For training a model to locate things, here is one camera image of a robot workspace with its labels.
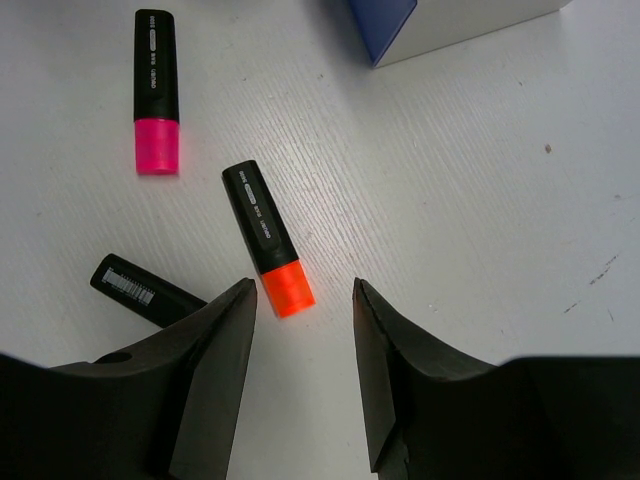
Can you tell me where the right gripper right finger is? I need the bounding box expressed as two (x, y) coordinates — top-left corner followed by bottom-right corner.
(353, 279), (639, 479)

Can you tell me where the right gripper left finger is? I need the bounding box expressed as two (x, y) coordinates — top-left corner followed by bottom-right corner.
(1, 279), (257, 479)

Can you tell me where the green cap highlighter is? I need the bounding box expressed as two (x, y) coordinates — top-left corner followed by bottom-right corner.
(90, 253), (207, 328)

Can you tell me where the orange cap highlighter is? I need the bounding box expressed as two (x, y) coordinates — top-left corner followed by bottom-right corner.
(222, 160), (315, 318)

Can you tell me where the pink cap highlighter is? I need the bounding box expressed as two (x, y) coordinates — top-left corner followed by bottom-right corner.
(133, 9), (180, 175)

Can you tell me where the white drawer cabinet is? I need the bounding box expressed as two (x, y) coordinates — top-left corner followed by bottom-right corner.
(373, 0), (568, 68)

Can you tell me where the purple-blue wide drawer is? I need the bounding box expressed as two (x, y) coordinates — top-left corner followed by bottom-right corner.
(348, 0), (418, 67)

